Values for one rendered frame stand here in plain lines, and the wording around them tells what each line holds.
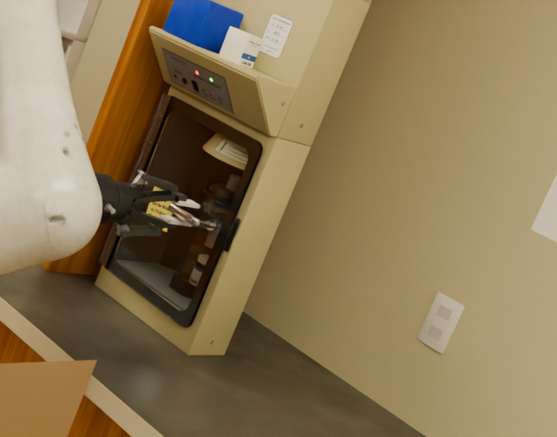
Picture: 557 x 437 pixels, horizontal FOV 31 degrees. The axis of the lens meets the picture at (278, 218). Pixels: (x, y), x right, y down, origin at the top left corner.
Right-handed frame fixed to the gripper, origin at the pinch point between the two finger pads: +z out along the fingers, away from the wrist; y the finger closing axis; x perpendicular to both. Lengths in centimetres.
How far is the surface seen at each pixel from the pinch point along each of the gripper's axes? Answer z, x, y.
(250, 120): 1.9, -6.4, 22.1
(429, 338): 48, -37, -8
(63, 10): 48, 119, 21
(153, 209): 4.1, 11.2, -3.8
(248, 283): 14.7, -11.0, -9.4
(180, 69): -1.1, 13.0, 25.2
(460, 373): 48, -46, -12
